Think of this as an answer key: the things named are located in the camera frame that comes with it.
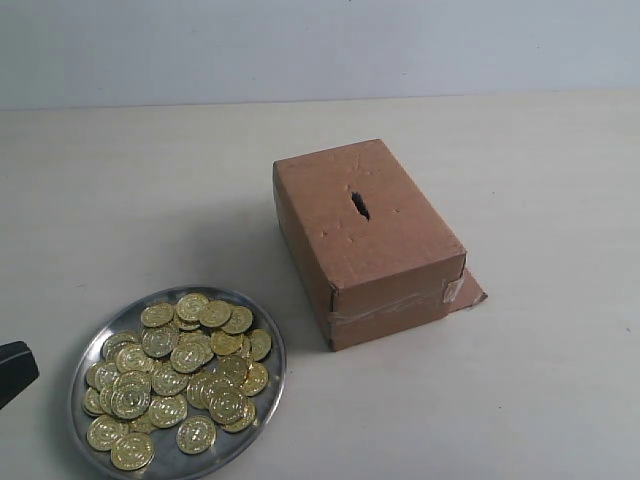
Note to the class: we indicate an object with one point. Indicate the gold coin large left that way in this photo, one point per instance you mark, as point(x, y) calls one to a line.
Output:
point(130, 401)

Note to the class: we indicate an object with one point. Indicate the gold coin front centre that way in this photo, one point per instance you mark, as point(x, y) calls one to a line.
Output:
point(196, 434)

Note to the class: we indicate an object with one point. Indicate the gold coin front bottom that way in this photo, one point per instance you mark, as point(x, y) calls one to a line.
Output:
point(132, 452)

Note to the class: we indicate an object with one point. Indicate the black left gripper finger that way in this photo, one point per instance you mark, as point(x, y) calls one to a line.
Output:
point(18, 370)

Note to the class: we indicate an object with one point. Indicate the gold coin far right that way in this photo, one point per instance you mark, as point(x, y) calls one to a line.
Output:
point(260, 344)

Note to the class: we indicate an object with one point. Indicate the round silver metal plate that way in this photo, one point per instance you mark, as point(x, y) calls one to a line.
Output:
point(169, 462)

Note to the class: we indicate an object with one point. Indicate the gold coin centre pile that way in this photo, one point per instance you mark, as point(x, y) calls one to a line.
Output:
point(188, 357)

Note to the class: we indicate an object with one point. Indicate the brown cardboard slotted box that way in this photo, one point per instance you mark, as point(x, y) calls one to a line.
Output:
point(375, 257)

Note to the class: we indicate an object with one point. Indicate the gold coin front left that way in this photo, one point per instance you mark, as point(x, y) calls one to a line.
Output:
point(105, 431)

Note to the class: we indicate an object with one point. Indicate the gold coin back left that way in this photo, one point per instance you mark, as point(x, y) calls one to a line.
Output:
point(157, 315)

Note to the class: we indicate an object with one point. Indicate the gold coin back centre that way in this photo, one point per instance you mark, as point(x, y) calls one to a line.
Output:
point(189, 306)

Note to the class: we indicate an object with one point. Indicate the gold coin back right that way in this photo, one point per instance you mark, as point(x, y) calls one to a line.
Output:
point(215, 313)

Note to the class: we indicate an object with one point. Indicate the gold coin right stack top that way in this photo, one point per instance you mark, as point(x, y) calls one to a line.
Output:
point(227, 405)

